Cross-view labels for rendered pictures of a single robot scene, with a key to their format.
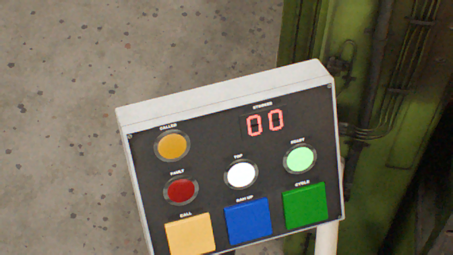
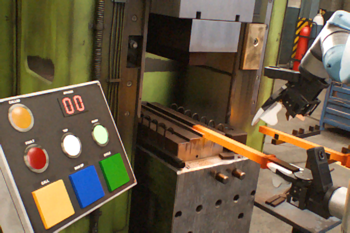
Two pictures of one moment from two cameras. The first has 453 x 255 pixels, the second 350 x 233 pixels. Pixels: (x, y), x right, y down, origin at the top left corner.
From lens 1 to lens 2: 1.01 m
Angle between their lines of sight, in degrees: 55
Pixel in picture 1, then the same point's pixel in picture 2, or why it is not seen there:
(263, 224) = (98, 186)
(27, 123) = not seen: outside the picture
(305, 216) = (118, 179)
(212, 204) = (60, 172)
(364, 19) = not seen: hidden behind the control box
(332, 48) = not seen: hidden behind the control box
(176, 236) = (45, 201)
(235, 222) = (80, 185)
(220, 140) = (51, 116)
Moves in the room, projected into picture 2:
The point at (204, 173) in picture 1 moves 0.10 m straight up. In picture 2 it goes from (48, 144) to (49, 96)
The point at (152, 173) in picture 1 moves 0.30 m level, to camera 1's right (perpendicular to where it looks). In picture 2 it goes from (12, 142) to (136, 121)
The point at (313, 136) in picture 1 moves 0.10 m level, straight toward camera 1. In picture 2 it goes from (101, 118) to (119, 131)
